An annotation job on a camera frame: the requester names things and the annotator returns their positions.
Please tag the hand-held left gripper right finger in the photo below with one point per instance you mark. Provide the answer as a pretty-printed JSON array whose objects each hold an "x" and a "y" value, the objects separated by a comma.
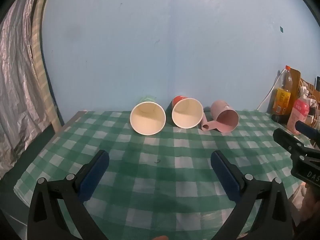
[{"x": 225, "y": 176}]

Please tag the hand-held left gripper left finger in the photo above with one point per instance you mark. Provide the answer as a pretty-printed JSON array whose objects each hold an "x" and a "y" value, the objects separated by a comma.
[{"x": 93, "y": 176}]

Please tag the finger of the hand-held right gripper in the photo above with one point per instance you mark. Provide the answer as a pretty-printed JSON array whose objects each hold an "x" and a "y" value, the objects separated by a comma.
[
  {"x": 306, "y": 128},
  {"x": 287, "y": 138}
]

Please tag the red paper cup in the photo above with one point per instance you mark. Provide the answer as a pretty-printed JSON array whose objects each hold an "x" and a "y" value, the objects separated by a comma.
[{"x": 187, "y": 113}]

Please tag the green paper cup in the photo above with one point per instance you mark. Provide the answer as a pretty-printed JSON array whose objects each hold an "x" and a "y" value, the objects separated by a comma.
[{"x": 148, "y": 116}]

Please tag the person's right hand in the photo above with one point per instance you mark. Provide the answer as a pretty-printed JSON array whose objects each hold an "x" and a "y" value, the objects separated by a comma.
[{"x": 311, "y": 200}]

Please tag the pink plastic bottle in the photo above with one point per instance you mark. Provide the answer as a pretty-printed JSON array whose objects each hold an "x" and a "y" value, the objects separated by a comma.
[{"x": 298, "y": 113}]

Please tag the orange-capped drink bottle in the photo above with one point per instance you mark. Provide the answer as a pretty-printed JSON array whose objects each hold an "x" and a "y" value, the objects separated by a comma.
[{"x": 283, "y": 93}]

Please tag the brown cardboard box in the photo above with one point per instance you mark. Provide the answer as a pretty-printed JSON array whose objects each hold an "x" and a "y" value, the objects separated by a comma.
[{"x": 298, "y": 80}]

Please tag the green checked tablecloth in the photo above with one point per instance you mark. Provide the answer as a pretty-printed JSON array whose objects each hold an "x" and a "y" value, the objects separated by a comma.
[{"x": 160, "y": 177}]

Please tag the silver foil curtain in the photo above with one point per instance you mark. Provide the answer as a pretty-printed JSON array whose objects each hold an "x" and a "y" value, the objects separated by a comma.
[{"x": 17, "y": 100}]

